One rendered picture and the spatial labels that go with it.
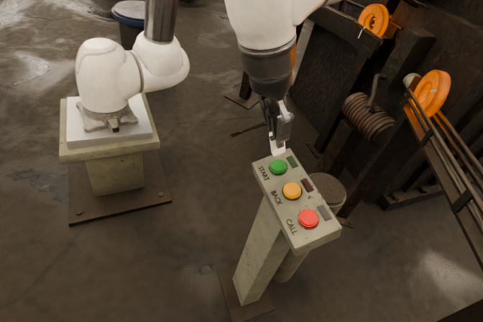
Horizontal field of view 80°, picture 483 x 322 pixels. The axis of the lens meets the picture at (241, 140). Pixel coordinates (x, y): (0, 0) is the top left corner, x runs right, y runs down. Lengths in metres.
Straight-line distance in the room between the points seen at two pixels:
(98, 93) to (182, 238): 0.64
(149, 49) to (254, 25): 0.69
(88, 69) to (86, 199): 0.58
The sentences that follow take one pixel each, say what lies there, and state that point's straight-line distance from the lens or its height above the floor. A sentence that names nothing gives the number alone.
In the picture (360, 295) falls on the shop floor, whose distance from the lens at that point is 1.36.
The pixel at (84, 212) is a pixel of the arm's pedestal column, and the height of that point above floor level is 0.02.
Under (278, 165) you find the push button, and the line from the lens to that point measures 0.71.
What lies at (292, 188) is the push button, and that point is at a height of 0.61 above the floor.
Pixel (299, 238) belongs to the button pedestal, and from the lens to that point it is 0.63.
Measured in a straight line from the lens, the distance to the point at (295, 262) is 1.08.
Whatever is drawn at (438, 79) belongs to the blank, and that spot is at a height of 0.77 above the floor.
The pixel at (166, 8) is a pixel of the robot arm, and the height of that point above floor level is 0.77.
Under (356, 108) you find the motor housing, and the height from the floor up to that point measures 0.50.
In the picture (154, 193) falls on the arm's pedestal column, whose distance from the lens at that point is 1.35.
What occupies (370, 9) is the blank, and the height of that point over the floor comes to 0.78.
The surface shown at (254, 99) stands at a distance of 2.00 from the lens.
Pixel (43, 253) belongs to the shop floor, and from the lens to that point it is 1.32.
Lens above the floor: 1.10
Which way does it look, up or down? 42 degrees down
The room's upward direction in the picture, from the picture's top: 13 degrees clockwise
